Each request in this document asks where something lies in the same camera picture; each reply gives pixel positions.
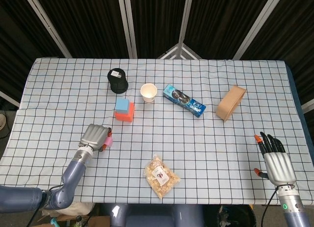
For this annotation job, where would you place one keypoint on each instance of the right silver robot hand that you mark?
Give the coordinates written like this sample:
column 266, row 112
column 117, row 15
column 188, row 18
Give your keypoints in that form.
column 279, row 168

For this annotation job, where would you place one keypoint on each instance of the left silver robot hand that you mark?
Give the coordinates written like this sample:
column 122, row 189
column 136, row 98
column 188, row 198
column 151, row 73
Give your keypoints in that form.
column 94, row 136

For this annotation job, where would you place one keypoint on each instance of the small pink foam block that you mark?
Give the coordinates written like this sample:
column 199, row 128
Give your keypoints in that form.
column 109, row 142

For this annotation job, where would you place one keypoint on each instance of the blue foam cube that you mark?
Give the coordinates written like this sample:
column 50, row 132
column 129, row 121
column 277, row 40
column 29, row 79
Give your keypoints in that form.
column 122, row 105

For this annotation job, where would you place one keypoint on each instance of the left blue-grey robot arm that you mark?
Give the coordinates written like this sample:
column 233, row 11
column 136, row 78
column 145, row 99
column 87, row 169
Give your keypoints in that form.
column 71, row 170

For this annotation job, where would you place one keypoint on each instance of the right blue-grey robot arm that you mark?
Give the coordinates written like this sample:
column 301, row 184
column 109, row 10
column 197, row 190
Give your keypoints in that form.
column 293, row 207

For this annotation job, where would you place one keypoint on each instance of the orange foam cube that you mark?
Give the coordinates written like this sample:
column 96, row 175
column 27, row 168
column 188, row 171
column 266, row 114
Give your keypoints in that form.
column 127, row 116

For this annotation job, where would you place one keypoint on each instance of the black mesh pen holder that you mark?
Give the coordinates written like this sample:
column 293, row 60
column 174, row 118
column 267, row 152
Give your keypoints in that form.
column 117, row 81

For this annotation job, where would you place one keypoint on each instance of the black trash bin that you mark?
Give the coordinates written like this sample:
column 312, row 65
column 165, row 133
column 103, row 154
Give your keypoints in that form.
column 236, row 217

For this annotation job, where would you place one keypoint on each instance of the white paper cup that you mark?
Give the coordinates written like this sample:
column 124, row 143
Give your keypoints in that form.
column 148, row 92

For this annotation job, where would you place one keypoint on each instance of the white plastic bag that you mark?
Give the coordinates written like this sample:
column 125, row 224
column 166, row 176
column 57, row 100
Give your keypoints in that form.
column 73, row 208

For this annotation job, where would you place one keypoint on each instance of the clear snack bag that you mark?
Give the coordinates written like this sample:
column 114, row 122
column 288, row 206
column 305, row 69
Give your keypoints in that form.
column 160, row 178

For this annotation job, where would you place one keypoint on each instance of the brown oval paper bowl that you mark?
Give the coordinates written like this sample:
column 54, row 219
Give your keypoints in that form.
column 228, row 104

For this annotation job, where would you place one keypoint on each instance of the blue checked tablecloth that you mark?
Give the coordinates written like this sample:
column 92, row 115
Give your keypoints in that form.
column 196, row 143

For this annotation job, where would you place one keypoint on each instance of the white round floor object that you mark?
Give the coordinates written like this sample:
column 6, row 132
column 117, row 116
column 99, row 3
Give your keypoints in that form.
column 2, row 120

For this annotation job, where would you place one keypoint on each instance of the blue cookie box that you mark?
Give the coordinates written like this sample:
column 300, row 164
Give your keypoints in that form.
column 184, row 100

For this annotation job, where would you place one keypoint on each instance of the blue-grey robot torso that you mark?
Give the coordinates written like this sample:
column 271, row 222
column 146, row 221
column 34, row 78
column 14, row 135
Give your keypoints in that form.
column 152, row 216

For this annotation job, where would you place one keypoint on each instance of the black white-framed folding screen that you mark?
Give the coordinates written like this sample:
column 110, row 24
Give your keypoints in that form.
column 93, row 21

